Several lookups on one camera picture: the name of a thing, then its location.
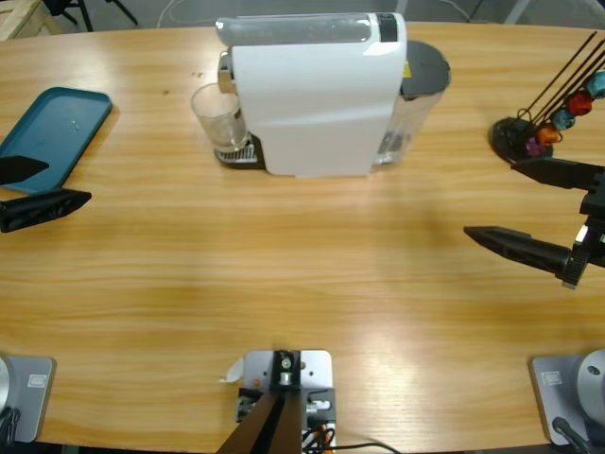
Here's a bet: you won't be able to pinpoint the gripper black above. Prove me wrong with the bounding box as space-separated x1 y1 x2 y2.
462 158 605 288

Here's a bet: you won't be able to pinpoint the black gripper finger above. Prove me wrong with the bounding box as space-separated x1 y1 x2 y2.
0 187 93 234
0 154 51 186

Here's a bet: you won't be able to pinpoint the clear drinking glass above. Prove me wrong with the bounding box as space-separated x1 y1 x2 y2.
190 83 251 153

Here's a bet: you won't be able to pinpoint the white capsule coffee machine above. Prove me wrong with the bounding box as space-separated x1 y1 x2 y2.
215 11 408 180

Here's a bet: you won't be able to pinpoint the orange coffee capsule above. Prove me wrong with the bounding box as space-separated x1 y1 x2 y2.
537 123 562 147

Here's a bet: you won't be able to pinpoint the red coffee capsule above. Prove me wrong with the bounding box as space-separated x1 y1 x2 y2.
566 90 595 114

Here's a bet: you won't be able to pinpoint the teal serving tray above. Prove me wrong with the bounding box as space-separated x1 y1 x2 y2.
0 87 113 196

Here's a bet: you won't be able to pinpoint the black capsule holder with rods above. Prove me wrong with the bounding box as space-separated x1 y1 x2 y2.
490 30 605 166

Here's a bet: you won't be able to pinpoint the wooden crate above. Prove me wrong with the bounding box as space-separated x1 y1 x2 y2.
0 0 63 43

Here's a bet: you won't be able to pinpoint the black tripod stand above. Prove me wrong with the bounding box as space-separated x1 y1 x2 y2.
44 0 139 33

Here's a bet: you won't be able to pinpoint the clear water tank dark lid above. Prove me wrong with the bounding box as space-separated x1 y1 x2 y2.
372 40 453 166

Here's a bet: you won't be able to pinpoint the metal drip tray grate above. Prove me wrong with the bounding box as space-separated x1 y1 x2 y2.
213 134 264 170

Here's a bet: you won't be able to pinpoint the white tape strip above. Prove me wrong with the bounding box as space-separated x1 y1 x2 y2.
216 357 246 384

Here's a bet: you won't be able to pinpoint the white metal frame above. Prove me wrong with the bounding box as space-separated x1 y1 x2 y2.
503 0 533 25

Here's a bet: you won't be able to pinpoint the white floor cable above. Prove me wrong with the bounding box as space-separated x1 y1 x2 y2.
157 0 221 27

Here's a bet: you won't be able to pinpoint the black arm base cable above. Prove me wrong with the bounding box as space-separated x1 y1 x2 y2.
0 407 21 444
551 416 595 454

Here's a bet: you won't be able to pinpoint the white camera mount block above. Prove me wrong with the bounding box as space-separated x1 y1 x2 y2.
234 348 337 454

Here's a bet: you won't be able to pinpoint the thin black cable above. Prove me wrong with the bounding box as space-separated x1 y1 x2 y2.
330 441 403 454

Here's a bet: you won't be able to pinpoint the orange wires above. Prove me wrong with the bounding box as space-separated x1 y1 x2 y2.
302 423 335 450

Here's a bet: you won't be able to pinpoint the dark camera post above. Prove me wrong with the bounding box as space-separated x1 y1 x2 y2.
216 348 303 454

